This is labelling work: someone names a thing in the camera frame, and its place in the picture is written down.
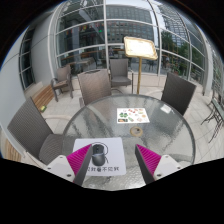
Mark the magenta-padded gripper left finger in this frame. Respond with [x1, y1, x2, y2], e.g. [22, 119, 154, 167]
[46, 143, 94, 187]

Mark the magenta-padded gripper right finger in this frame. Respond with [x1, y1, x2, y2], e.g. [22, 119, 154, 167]
[134, 143, 183, 185]

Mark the black computer mouse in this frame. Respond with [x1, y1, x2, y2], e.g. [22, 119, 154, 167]
[90, 142, 109, 167]

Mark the white printed mouse pad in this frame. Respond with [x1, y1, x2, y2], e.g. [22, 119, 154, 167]
[72, 137, 127, 177]

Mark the food picture menu card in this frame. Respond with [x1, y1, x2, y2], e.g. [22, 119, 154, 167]
[116, 107, 151, 125]

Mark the dark wicker chair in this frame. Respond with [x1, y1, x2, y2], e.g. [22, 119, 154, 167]
[76, 68, 118, 108]
[108, 58, 135, 95]
[6, 96, 73, 166]
[160, 71, 198, 117]
[50, 63, 75, 103]

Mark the black metal chair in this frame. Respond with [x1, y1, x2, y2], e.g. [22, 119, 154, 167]
[200, 95, 224, 145]

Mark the gold menu display stand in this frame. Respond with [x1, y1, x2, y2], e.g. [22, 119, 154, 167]
[123, 35, 159, 96]

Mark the round brass table hole ring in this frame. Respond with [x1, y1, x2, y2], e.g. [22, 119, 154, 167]
[129, 125, 144, 138]

